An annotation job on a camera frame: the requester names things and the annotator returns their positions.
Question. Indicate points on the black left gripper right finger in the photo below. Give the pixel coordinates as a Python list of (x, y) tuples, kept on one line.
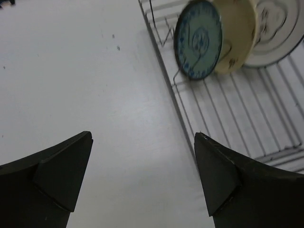
[(243, 193)]

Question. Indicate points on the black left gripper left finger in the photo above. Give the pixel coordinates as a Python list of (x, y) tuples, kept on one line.
[(41, 190)]

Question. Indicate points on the blue patterned plate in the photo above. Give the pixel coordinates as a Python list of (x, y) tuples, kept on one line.
[(198, 39)]

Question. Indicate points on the cream yellow plate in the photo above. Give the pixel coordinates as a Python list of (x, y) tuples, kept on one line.
[(239, 23)]

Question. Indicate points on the white plate with dark rim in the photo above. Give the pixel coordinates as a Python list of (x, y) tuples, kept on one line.
[(280, 31)]

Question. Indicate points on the wire dish rack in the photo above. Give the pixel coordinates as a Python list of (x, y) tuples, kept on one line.
[(257, 112)]

